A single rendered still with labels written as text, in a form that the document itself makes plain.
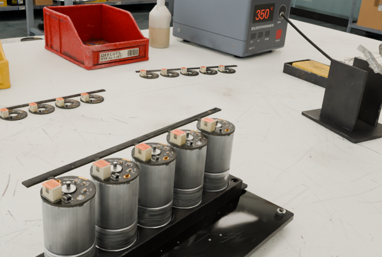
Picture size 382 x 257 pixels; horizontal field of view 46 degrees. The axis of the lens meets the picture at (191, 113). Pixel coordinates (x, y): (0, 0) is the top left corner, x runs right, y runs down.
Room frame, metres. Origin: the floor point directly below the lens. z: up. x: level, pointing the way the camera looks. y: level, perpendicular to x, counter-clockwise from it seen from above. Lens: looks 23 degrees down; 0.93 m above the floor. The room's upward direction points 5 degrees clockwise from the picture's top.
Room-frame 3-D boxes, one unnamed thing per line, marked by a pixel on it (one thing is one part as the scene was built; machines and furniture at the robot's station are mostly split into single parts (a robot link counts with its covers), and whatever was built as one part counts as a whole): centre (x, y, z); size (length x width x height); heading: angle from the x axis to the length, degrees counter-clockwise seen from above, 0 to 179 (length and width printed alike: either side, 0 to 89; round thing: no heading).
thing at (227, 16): (0.74, -0.05, 0.80); 0.15 x 0.12 x 0.10; 48
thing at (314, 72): (0.60, -0.17, 0.76); 0.07 x 0.05 x 0.02; 40
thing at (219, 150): (0.27, -0.02, 0.79); 0.02 x 0.02 x 0.05
